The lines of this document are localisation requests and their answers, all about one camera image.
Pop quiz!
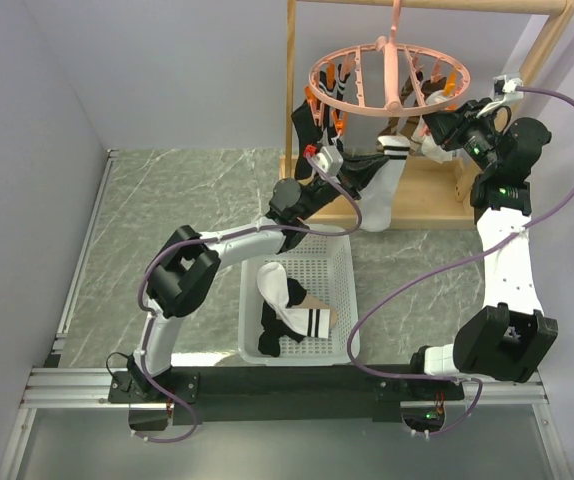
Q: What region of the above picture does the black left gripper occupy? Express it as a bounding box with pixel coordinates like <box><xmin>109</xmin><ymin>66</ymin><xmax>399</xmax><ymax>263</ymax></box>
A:
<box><xmin>298</xmin><ymin>153</ymin><xmax>390</xmax><ymax>223</ymax></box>

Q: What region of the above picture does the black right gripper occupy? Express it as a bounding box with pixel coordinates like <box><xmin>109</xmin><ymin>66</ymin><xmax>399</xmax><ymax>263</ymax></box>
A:
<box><xmin>421</xmin><ymin>98</ymin><xmax>500</xmax><ymax>175</ymax></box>

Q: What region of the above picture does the white sock with black stripes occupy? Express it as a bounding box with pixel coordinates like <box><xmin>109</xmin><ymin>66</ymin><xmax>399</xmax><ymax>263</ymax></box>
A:
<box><xmin>358</xmin><ymin>135</ymin><xmax>410</xmax><ymax>232</ymax></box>

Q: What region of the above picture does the pink round clip hanger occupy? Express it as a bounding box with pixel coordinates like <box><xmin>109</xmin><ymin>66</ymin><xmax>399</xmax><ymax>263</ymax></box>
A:
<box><xmin>305</xmin><ymin>1</ymin><xmax>471</xmax><ymax>128</ymax></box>

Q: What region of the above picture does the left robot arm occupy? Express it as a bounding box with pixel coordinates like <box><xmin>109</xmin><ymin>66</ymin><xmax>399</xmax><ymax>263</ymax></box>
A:
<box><xmin>127</xmin><ymin>145</ymin><xmax>407</xmax><ymax>402</ymax></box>

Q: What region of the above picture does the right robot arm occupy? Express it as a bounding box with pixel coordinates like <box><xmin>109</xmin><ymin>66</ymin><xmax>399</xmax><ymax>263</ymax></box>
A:
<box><xmin>405</xmin><ymin>98</ymin><xmax>558</xmax><ymax>399</ymax></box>

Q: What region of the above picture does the wooden hanger rack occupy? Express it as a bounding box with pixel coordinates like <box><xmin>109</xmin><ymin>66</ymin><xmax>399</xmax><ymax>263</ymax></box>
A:
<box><xmin>279</xmin><ymin>1</ymin><xmax>574</xmax><ymax>229</ymax></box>

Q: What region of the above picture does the hanging brown striped sock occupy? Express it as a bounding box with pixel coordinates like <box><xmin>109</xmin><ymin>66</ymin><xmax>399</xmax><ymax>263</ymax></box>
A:
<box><xmin>378</xmin><ymin>72</ymin><xmax>447</xmax><ymax>141</ymax></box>

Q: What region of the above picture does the hanging black white striped sock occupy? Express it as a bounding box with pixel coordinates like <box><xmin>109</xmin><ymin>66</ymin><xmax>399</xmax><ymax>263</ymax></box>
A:
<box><xmin>318</xmin><ymin>62</ymin><xmax>350</xmax><ymax>152</ymax></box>

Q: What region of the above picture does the white plastic laundry basket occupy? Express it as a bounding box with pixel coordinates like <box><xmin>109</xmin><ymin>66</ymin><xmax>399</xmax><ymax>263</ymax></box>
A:
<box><xmin>238</xmin><ymin>235</ymin><xmax>360</xmax><ymax>366</ymax></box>

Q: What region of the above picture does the beige sock in basket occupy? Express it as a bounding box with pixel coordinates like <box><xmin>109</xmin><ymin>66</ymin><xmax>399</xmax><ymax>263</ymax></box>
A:
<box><xmin>297</xmin><ymin>293</ymin><xmax>338</xmax><ymax>330</ymax></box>

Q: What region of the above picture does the black sock in basket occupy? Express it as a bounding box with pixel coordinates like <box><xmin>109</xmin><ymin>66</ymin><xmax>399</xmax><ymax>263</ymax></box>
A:
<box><xmin>258</xmin><ymin>278</ymin><xmax>307</xmax><ymax>358</ymax></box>

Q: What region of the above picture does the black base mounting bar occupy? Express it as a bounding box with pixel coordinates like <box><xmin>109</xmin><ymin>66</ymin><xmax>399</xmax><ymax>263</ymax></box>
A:
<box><xmin>107</xmin><ymin>363</ymin><xmax>466</xmax><ymax>426</ymax></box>

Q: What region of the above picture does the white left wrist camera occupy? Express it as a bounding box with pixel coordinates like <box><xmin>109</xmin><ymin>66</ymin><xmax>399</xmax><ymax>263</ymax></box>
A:
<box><xmin>303</xmin><ymin>145</ymin><xmax>344</xmax><ymax>177</ymax></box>

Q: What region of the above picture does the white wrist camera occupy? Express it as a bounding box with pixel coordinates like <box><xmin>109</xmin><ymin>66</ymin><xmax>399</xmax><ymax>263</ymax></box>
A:
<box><xmin>303</xmin><ymin>145</ymin><xmax>344</xmax><ymax>177</ymax></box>
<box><xmin>477</xmin><ymin>73</ymin><xmax>524</xmax><ymax>118</ymax></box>

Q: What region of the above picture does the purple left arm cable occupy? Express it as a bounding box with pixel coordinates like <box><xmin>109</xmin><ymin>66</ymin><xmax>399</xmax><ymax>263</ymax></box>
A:
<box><xmin>136</xmin><ymin>152</ymin><xmax>363</xmax><ymax>445</ymax></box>

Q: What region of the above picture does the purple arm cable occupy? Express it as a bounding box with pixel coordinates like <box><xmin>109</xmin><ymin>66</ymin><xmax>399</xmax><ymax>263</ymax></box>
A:
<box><xmin>346</xmin><ymin>85</ymin><xmax>574</xmax><ymax>439</ymax></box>
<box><xmin>136</xmin><ymin>152</ymin><xmax>363</xmax><ymax>445</ymax></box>

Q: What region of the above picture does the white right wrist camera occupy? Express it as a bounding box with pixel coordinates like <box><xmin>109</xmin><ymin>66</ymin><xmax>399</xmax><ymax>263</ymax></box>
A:
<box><xmin>477</xmin><ymin>73</ymin><xmax>524</xmax><ymax>118</ymax></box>

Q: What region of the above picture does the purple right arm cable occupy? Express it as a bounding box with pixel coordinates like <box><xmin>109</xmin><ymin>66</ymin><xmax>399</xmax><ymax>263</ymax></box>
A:
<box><xmin>346</xmin><ymin>85</ymin><xmax>574</xmax><ymax>439</ymax></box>

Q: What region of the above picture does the aluminium rail frame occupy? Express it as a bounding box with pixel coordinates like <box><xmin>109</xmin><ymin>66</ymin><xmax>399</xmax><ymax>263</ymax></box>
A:
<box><xmin>0</xmin><ymin>365</ymin><xmax>572</xmax><ymax>479</ymax></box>

